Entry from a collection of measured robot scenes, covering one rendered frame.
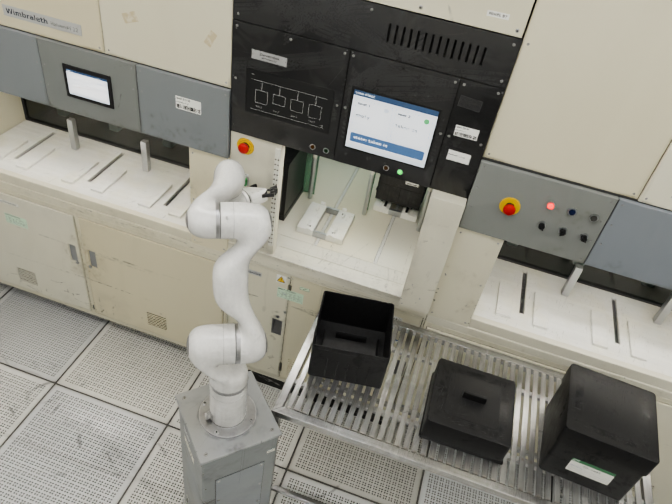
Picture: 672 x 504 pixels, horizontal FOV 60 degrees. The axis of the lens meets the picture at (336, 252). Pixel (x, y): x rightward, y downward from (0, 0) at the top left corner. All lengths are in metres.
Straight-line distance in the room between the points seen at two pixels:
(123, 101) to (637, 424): 2.09
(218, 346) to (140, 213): 1.12
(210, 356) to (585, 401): 1.21
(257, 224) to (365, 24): 0.70
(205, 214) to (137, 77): 0.86
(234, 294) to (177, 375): 1.53
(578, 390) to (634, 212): 0.60
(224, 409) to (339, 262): 0.85
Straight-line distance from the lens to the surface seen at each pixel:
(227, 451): 2.01
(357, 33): 1.89
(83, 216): 2.89
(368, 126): 1.99
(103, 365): 3.22
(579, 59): 1.85
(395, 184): 2.69
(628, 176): 2.02
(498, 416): 2.14
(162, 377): 3.13
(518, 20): 1.81
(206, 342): 1.73
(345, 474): 2.87
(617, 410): 2.16
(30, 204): 3.05
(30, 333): 3.45
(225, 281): 1.63
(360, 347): 2.30
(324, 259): 2.47
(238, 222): 1.57
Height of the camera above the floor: 2.50
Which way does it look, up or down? 40 degrees down
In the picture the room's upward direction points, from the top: 10 degrees clockwise
